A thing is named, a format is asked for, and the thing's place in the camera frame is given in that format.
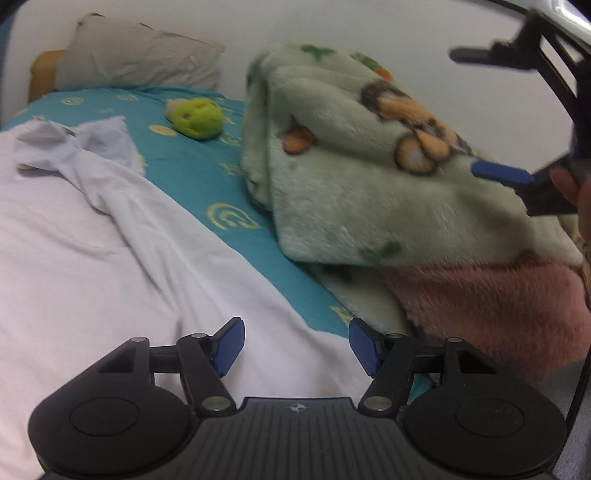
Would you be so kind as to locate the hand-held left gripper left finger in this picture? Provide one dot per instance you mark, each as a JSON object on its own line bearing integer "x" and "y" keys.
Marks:
{"x": 230, "y": 346}

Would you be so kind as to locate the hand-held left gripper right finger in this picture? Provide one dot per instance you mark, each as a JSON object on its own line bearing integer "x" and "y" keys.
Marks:
{"x": 364, "y": 346}

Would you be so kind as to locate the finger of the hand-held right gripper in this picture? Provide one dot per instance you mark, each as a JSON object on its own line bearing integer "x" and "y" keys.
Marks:
{"x": 480, "y": 51}
{"x": 501, "y": 173}

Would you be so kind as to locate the white t-shirt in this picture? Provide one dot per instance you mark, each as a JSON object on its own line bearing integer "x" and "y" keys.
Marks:
{"x": 115, "y": 258}

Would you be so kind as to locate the person's right hand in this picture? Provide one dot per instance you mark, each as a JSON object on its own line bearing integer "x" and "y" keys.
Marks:
{"x": 565, "y": 189}

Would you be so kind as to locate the pink fluffy blanket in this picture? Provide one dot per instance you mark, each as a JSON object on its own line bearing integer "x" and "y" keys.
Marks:
{"x": 485, "y": 314}

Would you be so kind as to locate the green printed fleece blanket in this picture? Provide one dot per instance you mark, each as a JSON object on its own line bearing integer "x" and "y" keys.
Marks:
{"x": 351, "y": 198}

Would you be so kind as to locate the green plush toy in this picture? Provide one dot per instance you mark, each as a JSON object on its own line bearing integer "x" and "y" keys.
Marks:
{"x": 198, "y": 117}

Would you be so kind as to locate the grey pillow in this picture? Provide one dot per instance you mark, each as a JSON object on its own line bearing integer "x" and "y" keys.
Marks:
{"x": 138, "y": 55}

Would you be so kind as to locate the yellow headboard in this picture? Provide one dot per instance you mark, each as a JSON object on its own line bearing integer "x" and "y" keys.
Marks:
{"x": 44, "y": 74}

